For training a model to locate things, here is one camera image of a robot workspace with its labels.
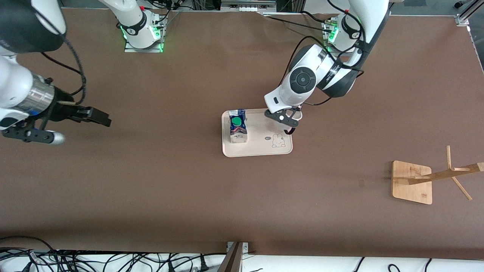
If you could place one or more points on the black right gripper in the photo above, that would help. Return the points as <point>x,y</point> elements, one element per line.
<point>62,112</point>

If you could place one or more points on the blue white milk carton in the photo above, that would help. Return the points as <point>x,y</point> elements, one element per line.
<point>238,132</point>

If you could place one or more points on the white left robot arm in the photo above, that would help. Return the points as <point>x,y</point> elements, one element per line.
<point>302,81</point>

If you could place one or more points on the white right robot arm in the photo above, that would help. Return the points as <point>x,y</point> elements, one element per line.
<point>15,87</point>

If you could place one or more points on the beige rabbit print tray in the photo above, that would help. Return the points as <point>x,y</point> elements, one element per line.
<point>261,145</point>

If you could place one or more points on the grey power strip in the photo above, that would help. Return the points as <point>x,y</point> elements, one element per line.
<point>247,5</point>

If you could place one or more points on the white sheet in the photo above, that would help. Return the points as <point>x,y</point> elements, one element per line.
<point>302,264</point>

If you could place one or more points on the wooden mug stand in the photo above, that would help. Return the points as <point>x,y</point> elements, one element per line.
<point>410,181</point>

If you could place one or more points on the metal post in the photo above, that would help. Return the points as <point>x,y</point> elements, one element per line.
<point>231,260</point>

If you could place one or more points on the metal bracket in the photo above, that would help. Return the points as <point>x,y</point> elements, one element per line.
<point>245,247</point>

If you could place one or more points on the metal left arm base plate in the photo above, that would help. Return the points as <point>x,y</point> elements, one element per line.
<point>328,49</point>

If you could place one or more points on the aluminium frame profile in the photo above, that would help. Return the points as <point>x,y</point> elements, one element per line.
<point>463,19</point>

